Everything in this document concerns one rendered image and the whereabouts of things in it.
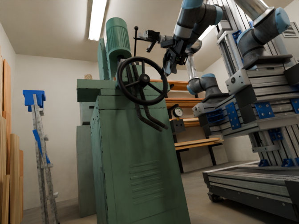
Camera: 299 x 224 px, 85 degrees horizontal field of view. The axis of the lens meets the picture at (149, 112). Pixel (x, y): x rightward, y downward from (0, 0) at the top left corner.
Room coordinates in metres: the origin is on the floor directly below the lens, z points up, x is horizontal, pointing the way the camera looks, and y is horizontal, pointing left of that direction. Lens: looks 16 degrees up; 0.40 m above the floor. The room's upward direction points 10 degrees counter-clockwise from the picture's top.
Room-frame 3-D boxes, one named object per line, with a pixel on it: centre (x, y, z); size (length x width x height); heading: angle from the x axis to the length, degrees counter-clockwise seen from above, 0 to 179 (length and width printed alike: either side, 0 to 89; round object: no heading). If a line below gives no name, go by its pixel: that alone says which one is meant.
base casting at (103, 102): (1.21, 0.20, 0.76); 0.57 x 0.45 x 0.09; 26
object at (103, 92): (1.05, 0.12, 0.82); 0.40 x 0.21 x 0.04; 116
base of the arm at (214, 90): (1.37, -0.58, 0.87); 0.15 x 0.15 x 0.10
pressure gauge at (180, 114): (1.02, -0.18, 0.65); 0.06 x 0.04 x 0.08; 116
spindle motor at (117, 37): (1.10, 0.15, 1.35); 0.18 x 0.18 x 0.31
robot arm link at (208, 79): (1.38, -0.58, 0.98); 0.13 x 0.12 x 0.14; 51
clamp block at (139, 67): (0.92, 0.09, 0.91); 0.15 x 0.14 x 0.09; 116
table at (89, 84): (0.99, 0.12, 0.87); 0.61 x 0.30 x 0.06; 116
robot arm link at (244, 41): (0.88, -0.68, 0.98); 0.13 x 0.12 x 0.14; 25
